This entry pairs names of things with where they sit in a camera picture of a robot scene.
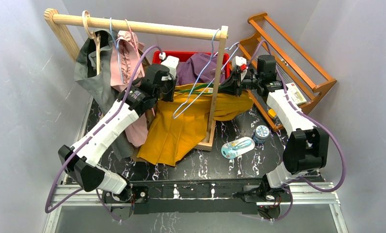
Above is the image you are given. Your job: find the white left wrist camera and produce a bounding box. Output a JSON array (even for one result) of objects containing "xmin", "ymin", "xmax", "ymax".
[{"xmin": 159, "ymin": 52, "xmax": 179, "ymax": 81}]

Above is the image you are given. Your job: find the yellow pleated skirt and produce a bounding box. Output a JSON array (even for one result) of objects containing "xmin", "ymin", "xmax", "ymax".
[{"xmin": 136, "ymin": 83, "xmax": 255, "ymax": 167}]

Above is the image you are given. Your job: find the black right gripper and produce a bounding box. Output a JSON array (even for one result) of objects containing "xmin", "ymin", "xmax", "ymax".
[{"xmin": 215, "ymin": 69, "xmax": 262, "ymax": 97}]

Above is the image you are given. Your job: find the wooden clothes hanger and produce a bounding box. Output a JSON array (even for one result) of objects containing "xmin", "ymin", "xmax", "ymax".
[{"xmin": 81, "ymin": 10, "xmax": 101, "ymax": 75}]

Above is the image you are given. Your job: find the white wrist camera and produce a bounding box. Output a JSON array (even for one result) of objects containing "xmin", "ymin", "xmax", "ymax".
[
  {"xmin": 231, "ymin": 56, "xmax": 248, "ymax": 81},
  {"xmin": 159, "ymin": 52, "xmax": 179, "ymax": 81}
]

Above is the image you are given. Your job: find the green plastic hanger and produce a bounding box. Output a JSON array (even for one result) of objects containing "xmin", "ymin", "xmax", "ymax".
[{"xmin": 175, "ymin": 83, "xmax": 213, "ymax": 95}]

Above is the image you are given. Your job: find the pink wire hanger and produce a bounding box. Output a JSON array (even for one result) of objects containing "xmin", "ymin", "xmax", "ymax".
[{"xmin": 125, "ymin": 19, "xmax": 156, "ymax": 117}]

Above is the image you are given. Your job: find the red plastic bin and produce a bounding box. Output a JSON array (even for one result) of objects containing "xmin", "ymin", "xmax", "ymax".
[{"xmin": 152, "ymin": 50, "xmax": 231, "ymax": 77}]

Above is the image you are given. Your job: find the light blue wire hanger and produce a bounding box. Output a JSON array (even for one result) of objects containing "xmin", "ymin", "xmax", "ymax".
[{"xmin": 172, "ymin": 29, "xmax": 241, "ymax": 119}]

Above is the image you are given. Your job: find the yellow object on rack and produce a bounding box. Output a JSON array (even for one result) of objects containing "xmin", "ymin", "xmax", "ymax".
[{"xmin": 267, "ymin": 108, "xmax": 278, "ymax": 120}]

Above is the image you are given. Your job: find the blue wire hanger left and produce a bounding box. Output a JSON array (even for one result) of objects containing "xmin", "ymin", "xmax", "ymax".
[{"xmin": 109, "ymin": 18, "xmax": 126, "ymax": 90}]

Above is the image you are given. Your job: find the white blister pack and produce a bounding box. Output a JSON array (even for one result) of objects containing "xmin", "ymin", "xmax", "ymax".
[{"xmin": 221, "ymin": 137, "xmax": 255, "ymax": 159}]

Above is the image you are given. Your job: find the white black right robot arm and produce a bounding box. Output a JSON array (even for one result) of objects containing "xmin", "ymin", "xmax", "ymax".
[{"xmin": 219, "ymin": 55, "xmax": 329, "ymax": 202}]

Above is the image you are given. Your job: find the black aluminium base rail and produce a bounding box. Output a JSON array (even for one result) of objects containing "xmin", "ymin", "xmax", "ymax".
[{"xmin": 45, "ymin": 177, "xmax": 341, "ymax": 233}]

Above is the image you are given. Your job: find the orange wooden shoe rack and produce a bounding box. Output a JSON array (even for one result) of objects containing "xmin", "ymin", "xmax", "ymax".
[{"xmin": 239, "ymin": 13, "xmax": 337, "ymax": 114}]

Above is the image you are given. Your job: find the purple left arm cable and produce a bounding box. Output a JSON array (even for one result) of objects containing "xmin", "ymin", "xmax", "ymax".
[{"xmin": 44, "ymin": 45, "xmax": 163, "ymax": 222}]

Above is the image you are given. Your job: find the grey garment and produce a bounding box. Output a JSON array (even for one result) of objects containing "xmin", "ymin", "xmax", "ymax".
[{"xmin": 73, "ymin": 29, "xmax": 136, "ymax": 162}]

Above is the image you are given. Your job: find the pink garment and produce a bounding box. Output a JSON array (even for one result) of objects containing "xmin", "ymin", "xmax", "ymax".
[{"xmin": 114, "ymin": 31, "xmax": 148, "ymax": 147}]

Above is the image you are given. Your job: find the small white box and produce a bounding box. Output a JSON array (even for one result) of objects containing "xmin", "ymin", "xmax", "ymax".
[{"xmin": 286, "ymin": 83, "xmax": 307, "ymax": 106}]

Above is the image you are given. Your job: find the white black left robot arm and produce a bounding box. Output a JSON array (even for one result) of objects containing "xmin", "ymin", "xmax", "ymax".
[{"xmin": 58, "ymin": 64, "xmax": 176, "ymax": 202}]

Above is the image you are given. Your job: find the wooden clothes rack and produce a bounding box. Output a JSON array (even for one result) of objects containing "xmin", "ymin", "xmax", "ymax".
[{"xmin": 44, "ymin": 8, "xmax": 228, "ymax": 151}]

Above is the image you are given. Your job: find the blue patterned round tin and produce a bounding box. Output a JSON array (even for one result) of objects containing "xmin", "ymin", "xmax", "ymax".
[{"xmin": 252, "ymin": 125, "xmax": 270, "ymax": 144}]

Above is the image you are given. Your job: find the purple skirt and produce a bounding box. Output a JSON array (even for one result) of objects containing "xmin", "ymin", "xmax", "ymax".
[{"xmin": 177, "ymin": 53, "xmax": 217, "ymax": 85}]

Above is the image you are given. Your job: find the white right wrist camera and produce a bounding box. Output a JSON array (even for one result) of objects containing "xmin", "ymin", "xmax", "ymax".
[{"xmin": 231, "ymin": 56, "xmax": 248, "ymax": 81}]

